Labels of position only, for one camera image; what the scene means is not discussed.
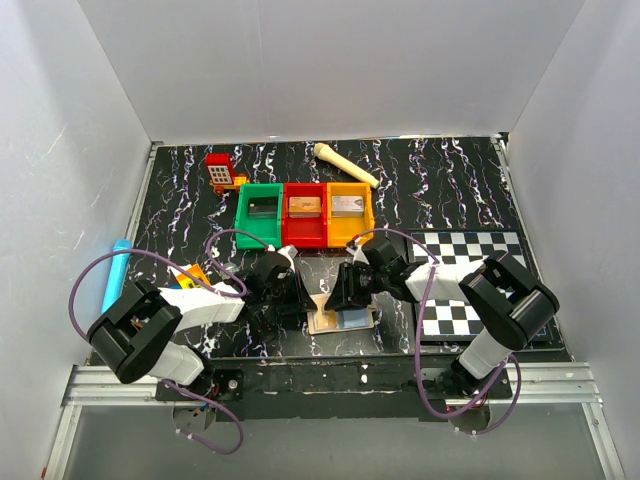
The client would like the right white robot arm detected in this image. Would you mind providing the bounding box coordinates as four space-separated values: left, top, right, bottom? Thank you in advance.
324 235 560 398

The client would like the orange gold credit card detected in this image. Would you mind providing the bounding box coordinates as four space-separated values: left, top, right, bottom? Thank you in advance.
310 294 339 334

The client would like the colourful toy block building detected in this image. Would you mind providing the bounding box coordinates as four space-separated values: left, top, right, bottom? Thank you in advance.
168 264 211 289

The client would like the beige toy microphone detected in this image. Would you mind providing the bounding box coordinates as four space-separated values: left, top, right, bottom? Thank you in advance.
313 142 380 189

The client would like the red plastic bin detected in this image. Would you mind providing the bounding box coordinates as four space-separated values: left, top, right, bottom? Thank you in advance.
281 183 328 249

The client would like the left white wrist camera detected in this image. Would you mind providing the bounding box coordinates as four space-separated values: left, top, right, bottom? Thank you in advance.
267 245 298 271

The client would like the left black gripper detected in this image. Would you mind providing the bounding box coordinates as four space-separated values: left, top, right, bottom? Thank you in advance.
264 268 317 316

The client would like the blue toy microphone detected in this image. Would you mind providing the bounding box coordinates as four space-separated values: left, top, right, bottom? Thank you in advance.
101 253 130 313

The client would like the yellow plastic bin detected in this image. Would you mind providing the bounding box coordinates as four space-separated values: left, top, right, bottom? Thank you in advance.
327 182 375 248

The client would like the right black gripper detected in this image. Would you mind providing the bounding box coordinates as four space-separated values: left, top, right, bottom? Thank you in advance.
323 261 388 312

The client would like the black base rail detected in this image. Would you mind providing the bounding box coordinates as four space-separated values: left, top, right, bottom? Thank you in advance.
154 357 516 424

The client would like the silver card box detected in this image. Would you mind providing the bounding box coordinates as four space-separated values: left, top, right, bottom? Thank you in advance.
331 195 365 218

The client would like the black card box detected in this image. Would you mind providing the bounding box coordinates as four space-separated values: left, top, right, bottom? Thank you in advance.
247 196 279 219

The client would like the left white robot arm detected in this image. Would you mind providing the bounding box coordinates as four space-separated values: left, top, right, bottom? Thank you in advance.
86 245 317 400

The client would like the orange card box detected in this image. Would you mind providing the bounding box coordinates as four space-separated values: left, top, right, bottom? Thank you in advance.
288 196 322 218

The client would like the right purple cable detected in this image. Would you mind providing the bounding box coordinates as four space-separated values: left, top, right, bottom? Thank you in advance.
349 228 524 435

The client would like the beige leather card holder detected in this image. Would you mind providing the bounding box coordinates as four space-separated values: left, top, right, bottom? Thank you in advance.
307 305 375 335

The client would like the green plastic bin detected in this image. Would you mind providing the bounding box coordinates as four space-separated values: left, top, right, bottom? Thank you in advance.
234 183 284 248

